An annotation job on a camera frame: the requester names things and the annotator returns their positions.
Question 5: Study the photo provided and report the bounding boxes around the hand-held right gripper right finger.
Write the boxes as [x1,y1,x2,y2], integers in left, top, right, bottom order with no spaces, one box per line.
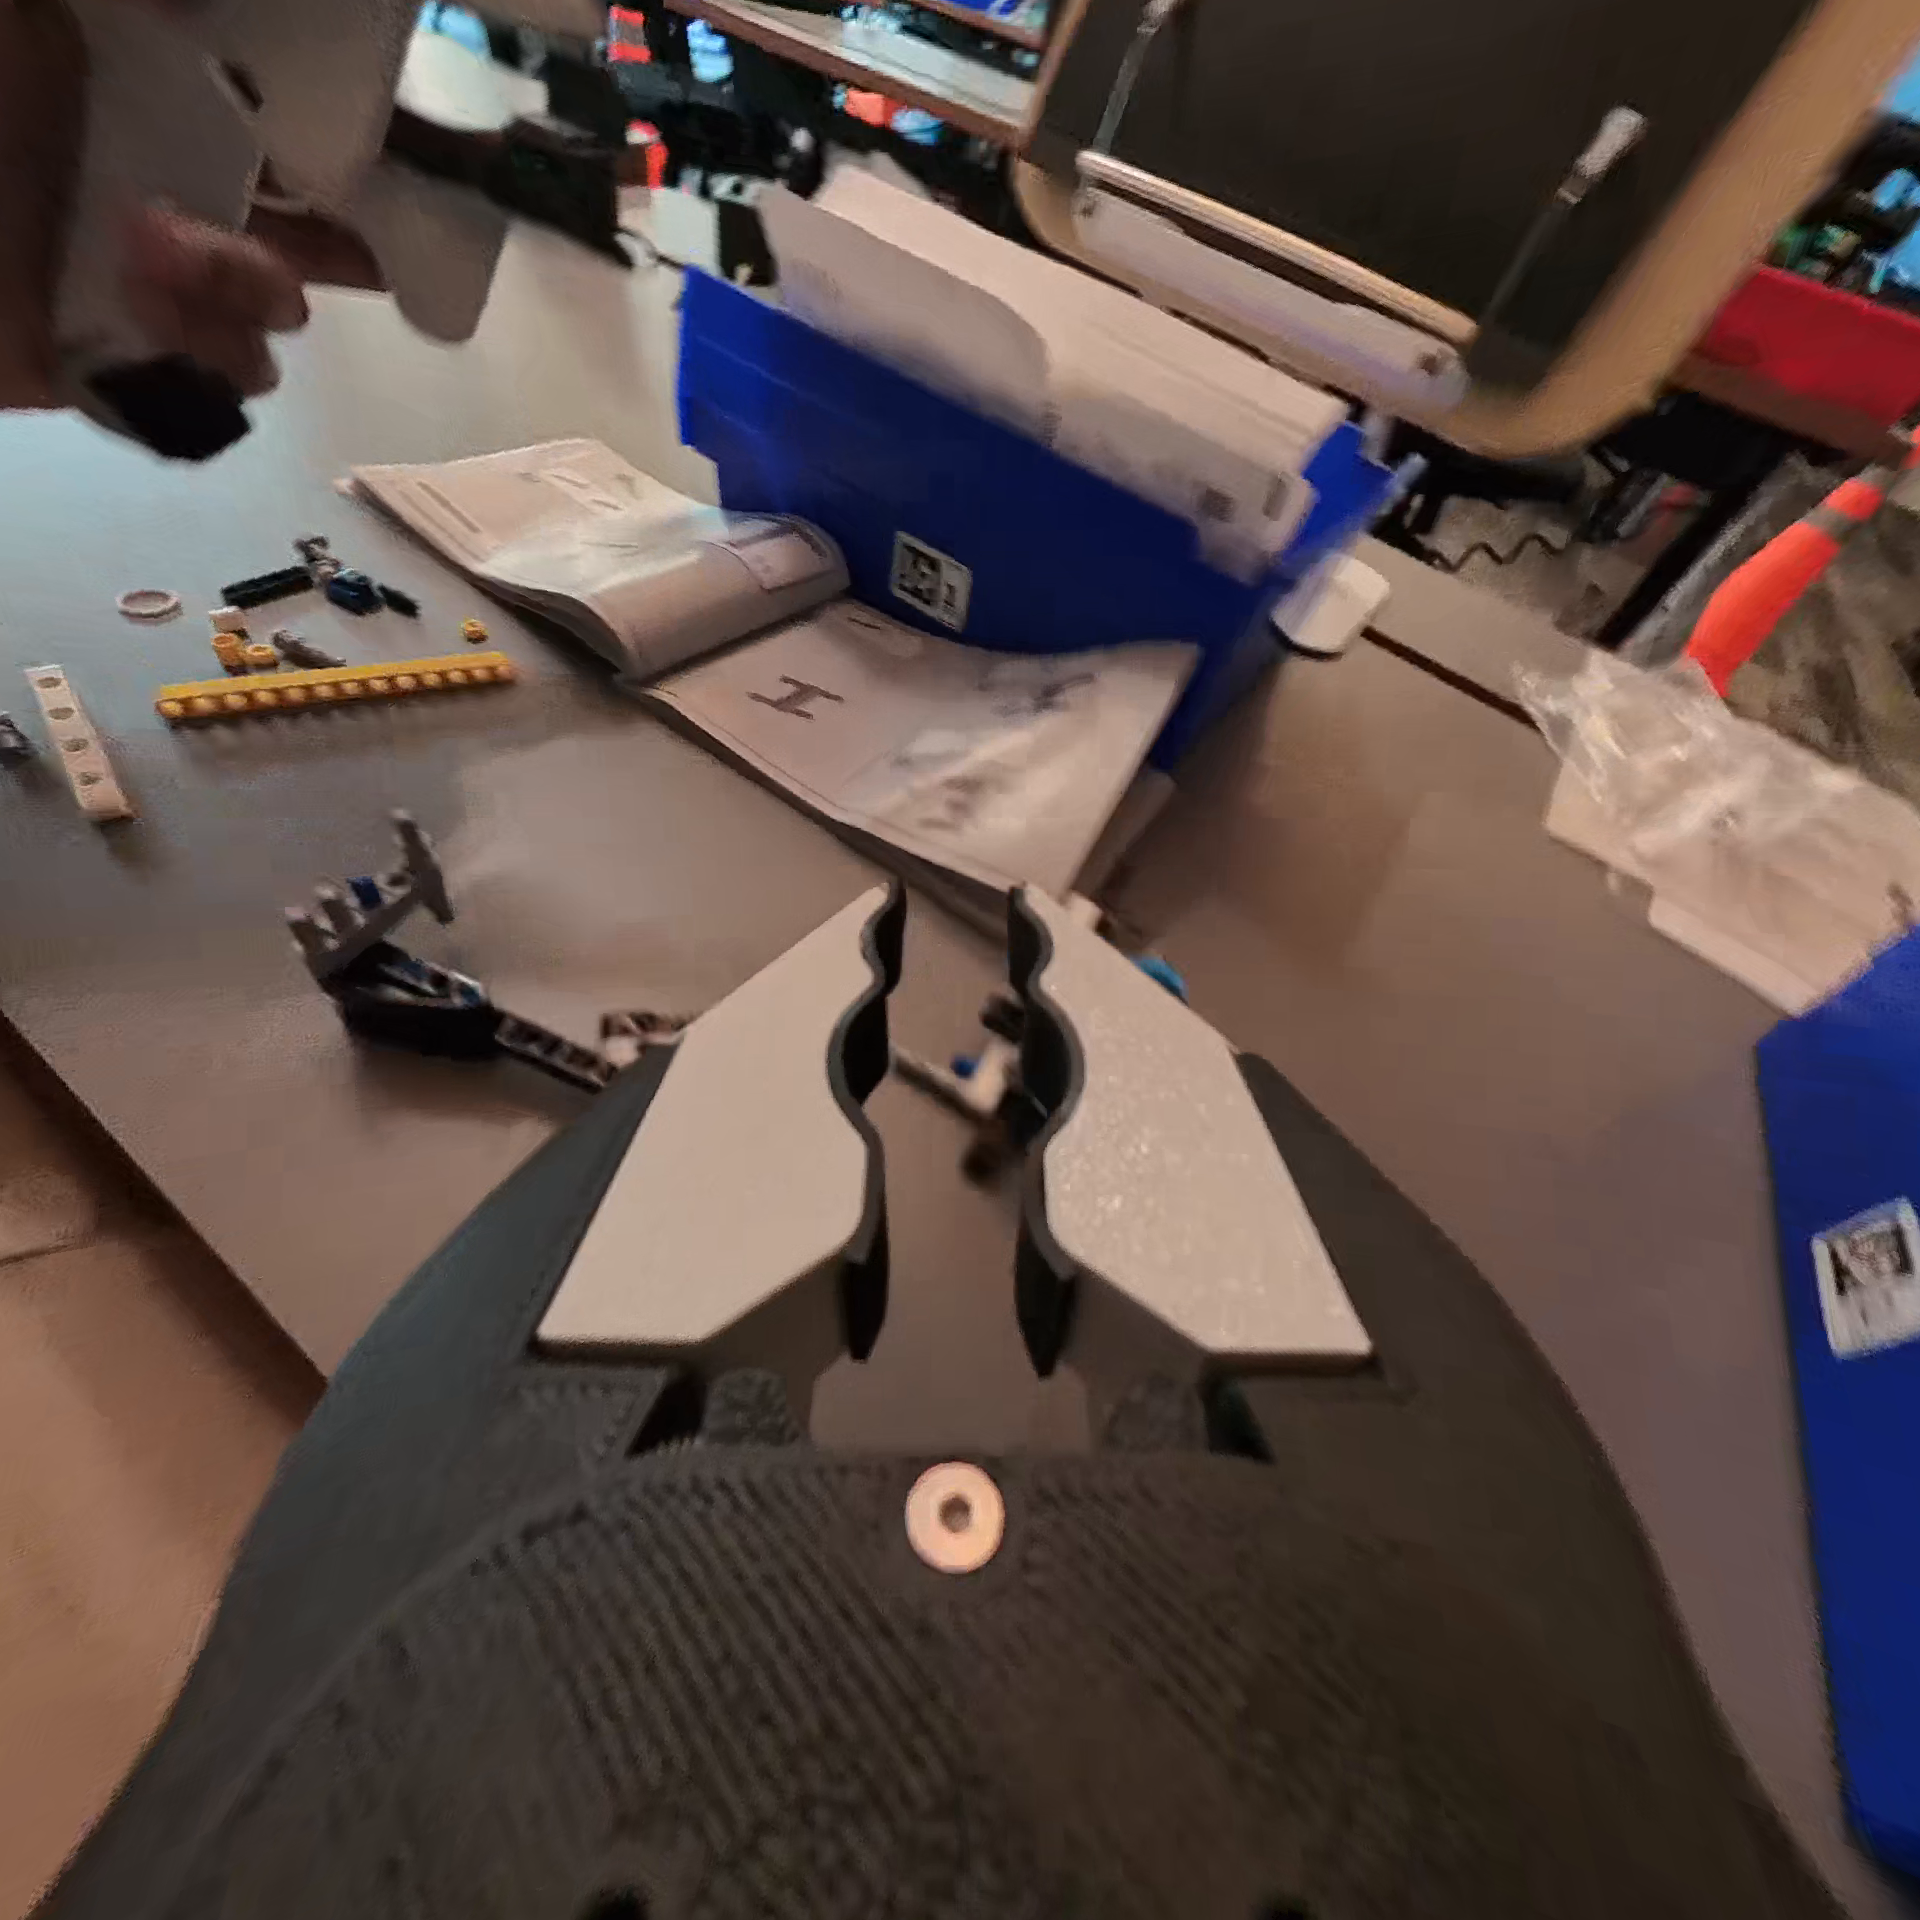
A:
[1008,884,1376,1419]

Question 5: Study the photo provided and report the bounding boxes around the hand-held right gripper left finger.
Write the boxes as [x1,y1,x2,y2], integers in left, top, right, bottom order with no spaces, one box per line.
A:
[536,883,907,1396]

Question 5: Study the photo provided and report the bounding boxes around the multicolour lego vehicle assembly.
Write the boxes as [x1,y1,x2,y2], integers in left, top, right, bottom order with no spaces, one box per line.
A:
[893,950,1192,1187]

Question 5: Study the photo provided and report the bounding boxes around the lego instruction booklet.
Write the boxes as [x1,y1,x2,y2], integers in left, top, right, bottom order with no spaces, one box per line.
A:
[336,440,1202,917]

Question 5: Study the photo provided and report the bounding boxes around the long yellow lego beam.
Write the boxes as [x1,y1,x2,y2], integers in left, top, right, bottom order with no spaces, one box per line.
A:
[153,652,519,726]

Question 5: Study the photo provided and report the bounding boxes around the white lego beam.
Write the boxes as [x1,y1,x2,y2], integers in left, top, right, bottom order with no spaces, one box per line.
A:
[24,662,138,826]

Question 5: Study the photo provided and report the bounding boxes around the white paper lego bags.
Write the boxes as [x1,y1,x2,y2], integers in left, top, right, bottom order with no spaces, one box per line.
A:
[757,164,1353,587]

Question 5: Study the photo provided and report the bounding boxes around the person's left hand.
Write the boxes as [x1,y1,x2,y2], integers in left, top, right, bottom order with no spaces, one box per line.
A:
[0,0,314,413]

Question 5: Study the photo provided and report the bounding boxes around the clear plastic bag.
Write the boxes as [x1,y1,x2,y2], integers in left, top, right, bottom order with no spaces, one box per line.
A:
[1517,645,1894,904]

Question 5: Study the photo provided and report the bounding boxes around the blue storage bin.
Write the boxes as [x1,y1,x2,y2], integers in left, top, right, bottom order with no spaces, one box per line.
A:
[1757,929,1920,1884]
[674,267,1403,776]

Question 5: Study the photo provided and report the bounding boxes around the orange traffic cone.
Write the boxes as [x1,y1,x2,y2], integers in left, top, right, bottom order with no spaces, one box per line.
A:
[1687,435,1920,693]

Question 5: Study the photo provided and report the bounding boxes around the red storage bin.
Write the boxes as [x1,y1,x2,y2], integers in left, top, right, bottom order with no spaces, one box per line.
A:
[1696,262,1920,426]

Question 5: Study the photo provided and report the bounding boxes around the wooden book stand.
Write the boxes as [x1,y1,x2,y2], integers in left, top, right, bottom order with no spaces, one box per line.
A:
[1014,0,1920,662]

